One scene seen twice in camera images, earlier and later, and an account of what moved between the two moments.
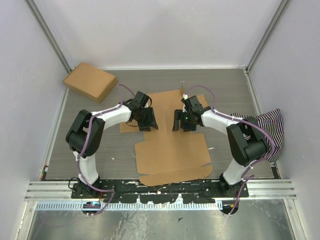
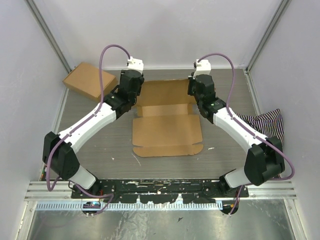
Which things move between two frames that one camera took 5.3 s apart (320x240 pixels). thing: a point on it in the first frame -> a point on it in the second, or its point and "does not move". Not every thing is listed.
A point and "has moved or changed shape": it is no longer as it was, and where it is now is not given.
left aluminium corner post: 47,32 does not move
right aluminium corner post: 282,7 does not move
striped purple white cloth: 272,121 does not move
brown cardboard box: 165,156 has moved or changed shape
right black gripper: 179,115 -> 192,80
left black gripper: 151,122 -> 141,84
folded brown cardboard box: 90,82 does not move
